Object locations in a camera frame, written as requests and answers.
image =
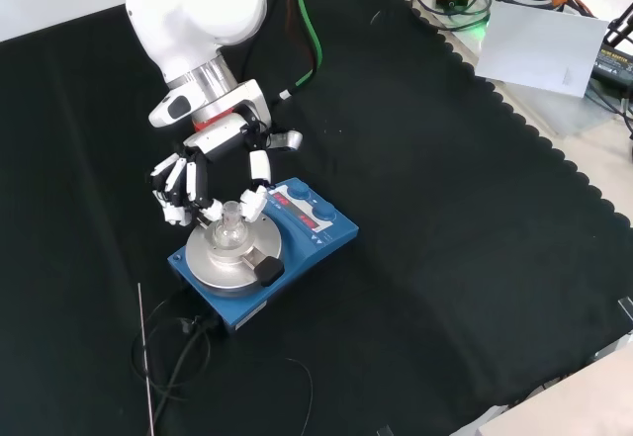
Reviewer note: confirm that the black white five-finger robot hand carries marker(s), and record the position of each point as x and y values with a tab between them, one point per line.
220	137

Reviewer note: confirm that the clear round-bottom glass flask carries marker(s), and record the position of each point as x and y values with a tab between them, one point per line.
229	232

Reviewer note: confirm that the heater with blue base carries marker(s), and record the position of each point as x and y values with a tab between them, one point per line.
306	238

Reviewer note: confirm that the black bench cloth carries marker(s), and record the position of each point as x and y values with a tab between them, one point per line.
420	233

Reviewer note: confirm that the thin metal probe rod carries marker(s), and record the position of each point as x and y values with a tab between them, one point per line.
146	357

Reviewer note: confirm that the pale board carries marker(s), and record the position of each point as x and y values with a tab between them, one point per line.
539	48

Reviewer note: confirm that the small clear cloth clip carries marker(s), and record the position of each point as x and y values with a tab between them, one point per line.
385	431
626	306

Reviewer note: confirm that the black power adapter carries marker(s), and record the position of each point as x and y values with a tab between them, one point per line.
613	65

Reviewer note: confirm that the black tripod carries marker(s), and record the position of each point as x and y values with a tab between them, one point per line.
620	28

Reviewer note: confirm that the white wrist camera unit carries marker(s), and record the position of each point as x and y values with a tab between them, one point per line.
170	109

